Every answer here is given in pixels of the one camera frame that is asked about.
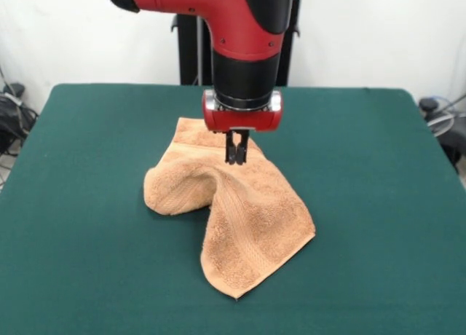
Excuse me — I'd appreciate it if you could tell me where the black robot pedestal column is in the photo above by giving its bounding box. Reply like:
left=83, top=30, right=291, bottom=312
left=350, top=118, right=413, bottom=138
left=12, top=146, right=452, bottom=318
left=170, top=0, right=303, bottom=87

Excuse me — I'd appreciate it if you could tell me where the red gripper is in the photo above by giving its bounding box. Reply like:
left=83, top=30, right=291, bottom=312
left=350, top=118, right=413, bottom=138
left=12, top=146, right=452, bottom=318
left=202, top=89, right=285, bottom=166

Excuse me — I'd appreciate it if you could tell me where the black cable tangle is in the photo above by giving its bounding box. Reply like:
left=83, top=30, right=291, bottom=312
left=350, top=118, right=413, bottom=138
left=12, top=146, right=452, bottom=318
left=0, top=82, right=40, bottom=157

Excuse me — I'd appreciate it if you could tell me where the dark green table cloth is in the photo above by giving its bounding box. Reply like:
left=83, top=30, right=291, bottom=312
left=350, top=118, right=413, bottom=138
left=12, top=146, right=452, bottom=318
left=0, top=82, right=466, bottom=335

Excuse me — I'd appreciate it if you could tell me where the orange terry towel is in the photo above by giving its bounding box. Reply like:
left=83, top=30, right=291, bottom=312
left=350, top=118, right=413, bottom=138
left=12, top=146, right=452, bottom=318
left=143, top=117, right=317, bottom=300

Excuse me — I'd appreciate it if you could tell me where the black wheeled stand base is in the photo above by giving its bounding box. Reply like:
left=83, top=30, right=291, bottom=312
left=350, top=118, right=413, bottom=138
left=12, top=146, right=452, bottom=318
left=417, top=96, right=466, bottom=176

